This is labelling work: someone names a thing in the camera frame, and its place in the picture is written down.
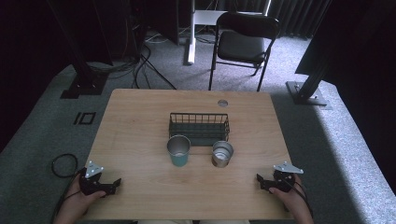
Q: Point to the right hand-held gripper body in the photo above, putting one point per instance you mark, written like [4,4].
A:
[284,182]

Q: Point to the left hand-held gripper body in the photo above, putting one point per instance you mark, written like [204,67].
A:
[90,183]

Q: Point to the silver metal cup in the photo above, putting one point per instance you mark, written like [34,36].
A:
[221,158]

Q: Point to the teal metal cup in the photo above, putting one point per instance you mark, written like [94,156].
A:
[179,155]

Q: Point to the person's right hand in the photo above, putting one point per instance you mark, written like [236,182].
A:
[294,199]

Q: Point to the person's left hand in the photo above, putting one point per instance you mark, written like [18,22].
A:
[77,202]

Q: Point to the grey table grommet cap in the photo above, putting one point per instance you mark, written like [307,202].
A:
[222,103]

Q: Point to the black metal stand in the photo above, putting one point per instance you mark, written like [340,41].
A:
[84,74]
[306,93]

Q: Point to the black folding chair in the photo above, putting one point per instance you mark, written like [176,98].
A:
[241,46]

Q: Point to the dark pleated curtain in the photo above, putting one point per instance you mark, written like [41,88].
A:
[295,15]

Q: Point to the white desk frame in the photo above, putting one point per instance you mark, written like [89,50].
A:
[191,37]

